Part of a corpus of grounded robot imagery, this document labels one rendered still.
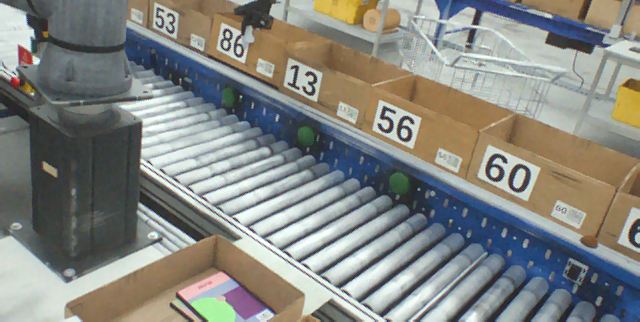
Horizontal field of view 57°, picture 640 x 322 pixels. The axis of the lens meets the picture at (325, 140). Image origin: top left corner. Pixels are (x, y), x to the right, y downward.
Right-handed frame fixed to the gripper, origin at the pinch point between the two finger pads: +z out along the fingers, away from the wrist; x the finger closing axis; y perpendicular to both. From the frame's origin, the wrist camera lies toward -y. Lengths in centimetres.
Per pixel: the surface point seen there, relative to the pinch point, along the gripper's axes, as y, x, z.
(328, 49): 20.1, 25.2, -7.6
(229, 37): -8.4, -0.4, -0.6
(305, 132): 41.8, -4.6, 18.7
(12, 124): -166, 12, 100
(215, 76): -7.0, -3.6, 15.2
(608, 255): 142, -3, 12
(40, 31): -27, -64, 11
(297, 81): 28.7, 0.1, 4.3
